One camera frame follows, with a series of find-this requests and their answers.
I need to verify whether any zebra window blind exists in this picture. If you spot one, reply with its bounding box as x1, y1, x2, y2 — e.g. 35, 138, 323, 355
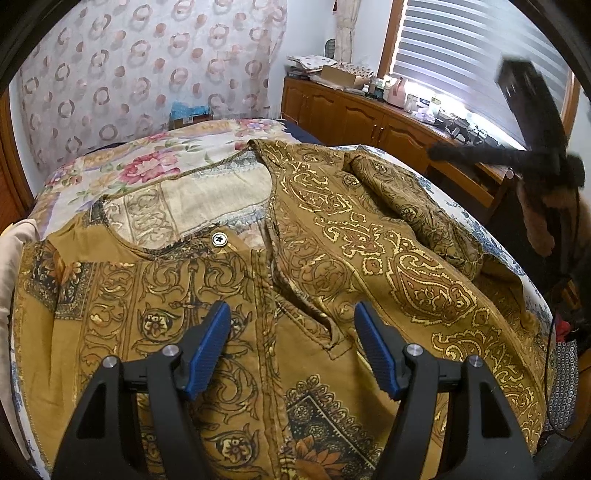
392, 0, 569, 141

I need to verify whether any pink floral quilt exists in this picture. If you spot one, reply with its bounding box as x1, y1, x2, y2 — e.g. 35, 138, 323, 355
30, 119, 297, 239

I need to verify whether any circle patterned sheer curtain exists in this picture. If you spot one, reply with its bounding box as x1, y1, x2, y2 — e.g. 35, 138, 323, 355
17, 1, 287, 174

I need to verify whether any mustard patterned garment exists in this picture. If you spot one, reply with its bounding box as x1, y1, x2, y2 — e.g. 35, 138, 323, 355
11, 138, 553, 480

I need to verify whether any tied beige window curtain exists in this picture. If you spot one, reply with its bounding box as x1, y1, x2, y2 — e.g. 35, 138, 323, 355
335, 0, 361, 63

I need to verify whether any blue floral bedsheet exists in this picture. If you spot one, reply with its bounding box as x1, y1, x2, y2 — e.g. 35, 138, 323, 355
0, 144, 555, 480

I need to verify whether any box with blue item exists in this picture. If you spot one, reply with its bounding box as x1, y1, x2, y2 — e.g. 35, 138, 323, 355
168, 102, 213, 130

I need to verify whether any folded beige cloth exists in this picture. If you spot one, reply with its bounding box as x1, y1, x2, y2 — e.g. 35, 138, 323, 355
0, 219, 39, 458

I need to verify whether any cardboard box on cabinet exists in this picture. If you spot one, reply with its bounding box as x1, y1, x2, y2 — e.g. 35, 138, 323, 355
321, 65, 369, 89

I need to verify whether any pink kettle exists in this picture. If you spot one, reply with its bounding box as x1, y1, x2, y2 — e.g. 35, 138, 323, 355
387, 77, 407, 109

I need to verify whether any black white patterned bag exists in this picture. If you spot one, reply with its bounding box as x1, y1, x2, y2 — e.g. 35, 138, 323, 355
544, 340, 579, 431

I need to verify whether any wooden louvered wardrobe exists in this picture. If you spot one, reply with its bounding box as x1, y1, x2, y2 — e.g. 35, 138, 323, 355
0, 91, 34, 230

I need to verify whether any right hand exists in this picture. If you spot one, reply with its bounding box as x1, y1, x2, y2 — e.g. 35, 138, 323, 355
517, 180, 579, 258

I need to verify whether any wooden sideboard cabinet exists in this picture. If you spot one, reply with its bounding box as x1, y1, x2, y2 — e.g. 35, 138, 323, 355
280, 77, 519, 224

